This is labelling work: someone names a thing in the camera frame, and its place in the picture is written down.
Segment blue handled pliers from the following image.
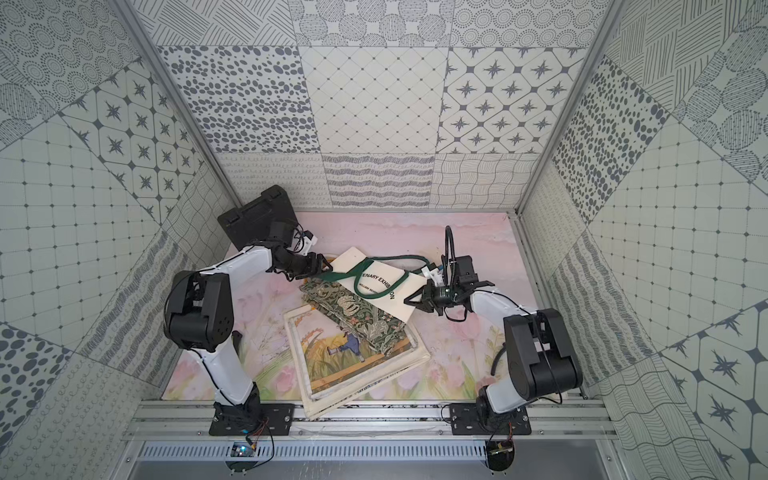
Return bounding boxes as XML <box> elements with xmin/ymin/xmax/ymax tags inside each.
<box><xmin>490</xmin><ymin>343</ymin><xmax>506</xmax><ymax>377</ymax></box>

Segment aluminium mounting rail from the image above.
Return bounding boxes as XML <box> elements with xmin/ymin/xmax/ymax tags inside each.
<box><xmin>123</xmin><ymin>397</ymin><xmax>618</xmax><ymax>441</ymax></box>

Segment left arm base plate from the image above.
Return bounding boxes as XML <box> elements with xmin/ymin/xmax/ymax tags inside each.
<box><xmin>208</xmin><ymin>402</ymin><xmax>295</xmax><ymax>437</ymax></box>

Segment pink floral table mat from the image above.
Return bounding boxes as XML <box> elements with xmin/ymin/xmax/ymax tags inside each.
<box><xmin>161</xmin><ymin>211</ymin><xmax>565</xmax><ymax>402</ymax></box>

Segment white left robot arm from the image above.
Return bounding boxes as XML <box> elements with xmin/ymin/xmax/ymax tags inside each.
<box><xmin>163</xmin><ymin>220</ymin><xmax>331</xmax><ymax>432</ymax></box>

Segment right circuit board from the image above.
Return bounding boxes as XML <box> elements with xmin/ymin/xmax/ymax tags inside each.
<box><xmin>485</xmin><ymin>440</ymin><xmax>516</xmax><ymax>472</ymax></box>

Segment left circuit board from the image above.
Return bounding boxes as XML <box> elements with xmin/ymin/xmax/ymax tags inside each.
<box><xmin>225</xmin><ymin>443</ymin><xmax>259</xmax><ymax>473</ymax></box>

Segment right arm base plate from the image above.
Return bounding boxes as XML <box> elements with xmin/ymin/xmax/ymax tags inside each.
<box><xmin>444</xmin><ymin>403</ymin><xmax>532</xmax><ymax>436</ymax></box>

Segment starry night canvas tote bag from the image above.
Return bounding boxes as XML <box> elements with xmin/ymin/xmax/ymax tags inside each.
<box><xmin>284</xmin><ymin>303</ymin><xmax>432</xmax><ymax>420</ymax></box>

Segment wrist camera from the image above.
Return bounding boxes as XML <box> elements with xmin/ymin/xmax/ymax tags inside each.
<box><xmin>295</xmin><ymin>231</ymin><xmax>318</xmax><ymax>255</ymax></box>
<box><xmin>421</xmin><ymin>266</ymin><xmax>446</xmax><ymax>287</ymax></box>

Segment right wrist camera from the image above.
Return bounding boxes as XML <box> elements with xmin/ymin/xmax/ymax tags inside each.
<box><xmin>421</xmin><ymin>266</ymin><xmax>446</xmax><ymax>287</ymax></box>

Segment circuit board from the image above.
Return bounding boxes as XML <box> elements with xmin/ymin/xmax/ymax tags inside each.
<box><xmin>225</xmin><ymin>443</ymin><xmax>259</xmax><ymax>473</ymax></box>
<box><xmin>485</xmin><ymin>440</ymin><xmax>516</xmax><ymax>472</ymax></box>

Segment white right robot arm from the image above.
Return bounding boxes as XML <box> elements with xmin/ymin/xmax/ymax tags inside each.
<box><xmin>404</xmin><ymin>256</ymin><xmax>583</xmax><ymax>420</ymax></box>

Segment black plastic tool case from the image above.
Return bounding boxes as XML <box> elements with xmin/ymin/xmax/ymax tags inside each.
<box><xmin>217</xmin><ymin>185</ymin><xmax>298</xmax><ymax>250</ymax></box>

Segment yellow handled white bag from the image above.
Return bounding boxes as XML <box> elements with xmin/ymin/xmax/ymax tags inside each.
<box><xmin>287</xmin><ymin>305</ymin><xmax>421</xmax><ymax>402</ymax></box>

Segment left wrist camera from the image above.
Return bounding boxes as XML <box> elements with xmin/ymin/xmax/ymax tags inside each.
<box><xmin>295</xmin><ymin>231</ymin><xmax>318</xmax><ymax>255</ymax></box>

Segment green handled exhibition tote bag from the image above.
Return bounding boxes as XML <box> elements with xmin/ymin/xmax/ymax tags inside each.
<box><xmin>300</xmin><ymin>247</ymin><xmax>435</xmax><ymax>354</ymax></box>

